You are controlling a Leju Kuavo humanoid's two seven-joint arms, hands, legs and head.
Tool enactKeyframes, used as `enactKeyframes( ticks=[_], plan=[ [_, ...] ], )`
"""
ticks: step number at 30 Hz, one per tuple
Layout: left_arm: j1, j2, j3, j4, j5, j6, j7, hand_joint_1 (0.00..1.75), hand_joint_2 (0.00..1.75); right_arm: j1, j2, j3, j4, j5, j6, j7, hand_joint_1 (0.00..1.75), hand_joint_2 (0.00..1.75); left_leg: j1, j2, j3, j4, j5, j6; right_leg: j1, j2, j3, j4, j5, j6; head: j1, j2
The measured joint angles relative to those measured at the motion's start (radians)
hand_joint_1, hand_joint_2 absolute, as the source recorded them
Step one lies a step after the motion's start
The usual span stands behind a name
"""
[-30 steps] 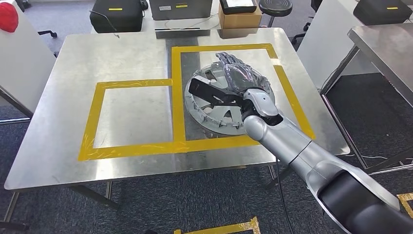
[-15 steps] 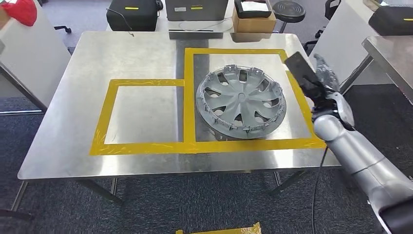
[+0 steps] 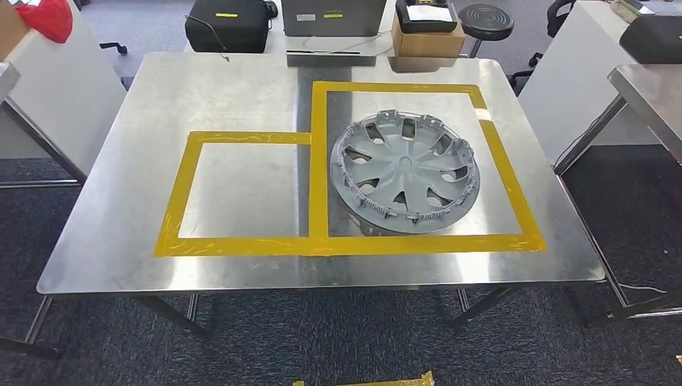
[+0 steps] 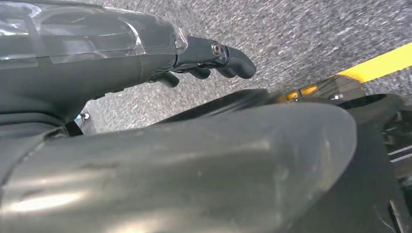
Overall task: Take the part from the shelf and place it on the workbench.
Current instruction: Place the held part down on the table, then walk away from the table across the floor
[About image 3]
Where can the grey plastic wheel hubcap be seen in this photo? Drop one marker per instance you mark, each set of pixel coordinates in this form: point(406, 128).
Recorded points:
point(405, 170)

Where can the small yellow tape square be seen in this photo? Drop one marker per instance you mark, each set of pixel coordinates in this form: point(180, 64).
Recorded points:
point(181, 202)

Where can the brown cardboard box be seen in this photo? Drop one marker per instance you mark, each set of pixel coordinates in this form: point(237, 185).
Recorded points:
point(426, 40)
point(10, 26)

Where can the grey equipment box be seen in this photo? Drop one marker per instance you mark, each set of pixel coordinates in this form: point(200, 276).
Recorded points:
point(333, 16)

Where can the yellow floor tape square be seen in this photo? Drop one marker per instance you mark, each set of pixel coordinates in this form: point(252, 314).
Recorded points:
point(373, 382)

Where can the black case yellow label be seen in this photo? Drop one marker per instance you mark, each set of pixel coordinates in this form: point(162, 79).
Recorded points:
point(652, 37)
point(229, 26)

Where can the black round stool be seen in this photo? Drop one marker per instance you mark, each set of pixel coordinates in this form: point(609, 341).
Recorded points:
point(485, 21)

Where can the white cabinet panel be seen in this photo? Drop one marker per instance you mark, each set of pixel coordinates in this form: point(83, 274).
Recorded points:
point(575, 96)

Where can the black chair base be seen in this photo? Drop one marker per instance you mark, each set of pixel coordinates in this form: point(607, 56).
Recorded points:
point(114, 47)

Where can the black office chair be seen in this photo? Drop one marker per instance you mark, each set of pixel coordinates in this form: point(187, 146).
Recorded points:
point(557, 16)

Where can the white desk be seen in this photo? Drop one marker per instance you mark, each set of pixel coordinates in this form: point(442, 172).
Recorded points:
point(69, 106)

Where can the red object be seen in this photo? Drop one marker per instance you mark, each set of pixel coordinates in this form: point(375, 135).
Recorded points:
point(48, 18)

